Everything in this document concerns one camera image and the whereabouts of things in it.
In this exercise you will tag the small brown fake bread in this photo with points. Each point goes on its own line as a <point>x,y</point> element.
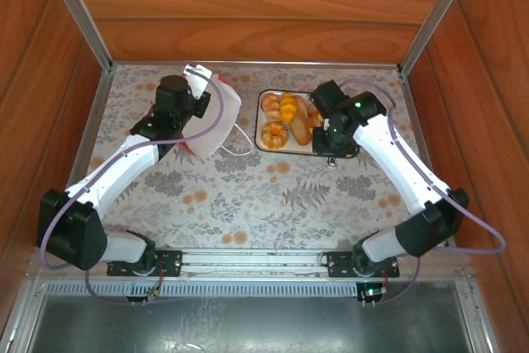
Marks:
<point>314,117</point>

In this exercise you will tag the long oval fake bread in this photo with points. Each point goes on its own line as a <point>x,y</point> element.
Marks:
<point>301,127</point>

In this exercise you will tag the red and white paper bag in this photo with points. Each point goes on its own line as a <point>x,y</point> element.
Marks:
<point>215,130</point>

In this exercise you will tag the yellow fake croissant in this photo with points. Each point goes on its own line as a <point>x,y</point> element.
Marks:
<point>288,107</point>

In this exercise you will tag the round striped fake bun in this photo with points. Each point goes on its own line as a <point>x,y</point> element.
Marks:
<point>270,106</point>

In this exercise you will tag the strawberry print tray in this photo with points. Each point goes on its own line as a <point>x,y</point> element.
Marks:
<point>258,138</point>

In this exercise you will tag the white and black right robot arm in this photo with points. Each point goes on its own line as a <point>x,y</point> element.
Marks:
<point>396,154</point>

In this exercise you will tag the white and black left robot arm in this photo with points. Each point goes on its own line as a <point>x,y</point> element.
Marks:
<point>111,175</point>

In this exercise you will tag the floral tablecloth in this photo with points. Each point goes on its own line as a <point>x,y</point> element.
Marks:
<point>256,204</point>

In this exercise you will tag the right small circuit board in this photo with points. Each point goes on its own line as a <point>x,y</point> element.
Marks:
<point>372,292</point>

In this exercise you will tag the small circuit board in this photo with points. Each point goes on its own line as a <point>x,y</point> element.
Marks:
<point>372,292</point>
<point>153,293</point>

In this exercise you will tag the left small circuit board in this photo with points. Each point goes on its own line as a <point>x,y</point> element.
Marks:
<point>153,293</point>

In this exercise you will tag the shiny metal sheet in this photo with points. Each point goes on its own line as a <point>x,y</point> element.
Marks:
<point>248,324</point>

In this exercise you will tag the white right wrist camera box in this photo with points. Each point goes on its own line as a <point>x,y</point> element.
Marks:
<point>326,125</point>

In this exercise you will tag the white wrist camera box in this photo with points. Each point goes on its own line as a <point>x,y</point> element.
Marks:
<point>326,125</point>
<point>200,80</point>

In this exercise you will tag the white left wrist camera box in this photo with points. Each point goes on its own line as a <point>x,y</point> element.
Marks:
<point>200,80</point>

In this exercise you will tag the aluminium right side rail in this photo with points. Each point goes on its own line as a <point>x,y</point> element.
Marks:
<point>409,105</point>

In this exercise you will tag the aluminium left side rail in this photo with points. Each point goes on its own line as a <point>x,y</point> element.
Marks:
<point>97,113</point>

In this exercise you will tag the aluminium back frame rail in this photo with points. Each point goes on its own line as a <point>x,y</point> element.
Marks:
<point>289,64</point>

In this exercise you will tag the aluminium left frame post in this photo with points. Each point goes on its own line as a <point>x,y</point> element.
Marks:
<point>78,10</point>

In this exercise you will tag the aluminium frame post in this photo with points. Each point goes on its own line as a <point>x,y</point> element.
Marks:
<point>78,10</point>
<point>438,10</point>

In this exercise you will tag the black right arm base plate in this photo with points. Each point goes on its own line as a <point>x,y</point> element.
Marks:
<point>339,264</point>

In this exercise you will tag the aluminium right frame post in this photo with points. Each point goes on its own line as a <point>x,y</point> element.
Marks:
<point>438,10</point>

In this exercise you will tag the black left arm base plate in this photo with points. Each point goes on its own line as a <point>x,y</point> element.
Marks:
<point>169,262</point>

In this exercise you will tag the aluminium mounting rail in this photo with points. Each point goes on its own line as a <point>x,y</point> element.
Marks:
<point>248,260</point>

